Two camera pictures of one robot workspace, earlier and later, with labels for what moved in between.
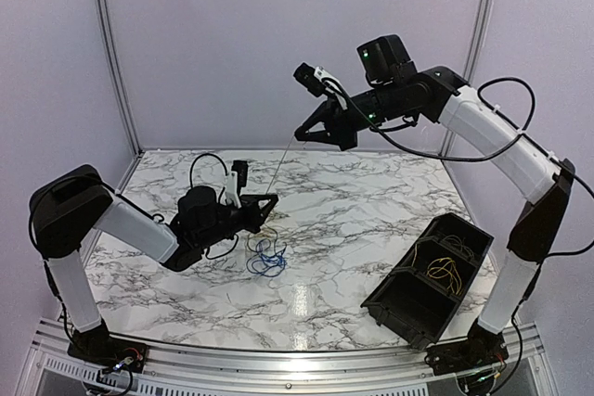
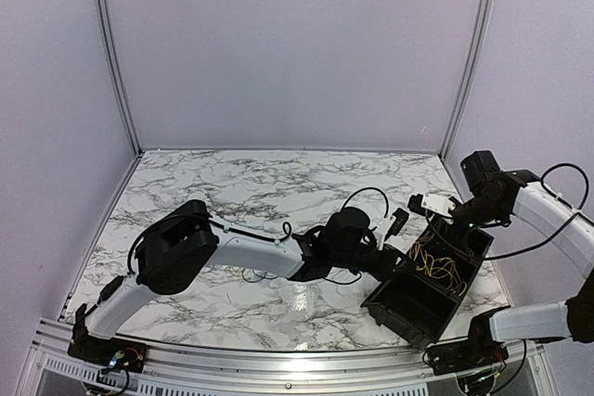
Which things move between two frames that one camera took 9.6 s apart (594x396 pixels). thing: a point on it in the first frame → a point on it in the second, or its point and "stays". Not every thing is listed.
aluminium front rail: [53, 370] stays
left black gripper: [253, 220] → [387, 268]
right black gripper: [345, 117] → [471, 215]
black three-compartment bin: [419, 299] stays
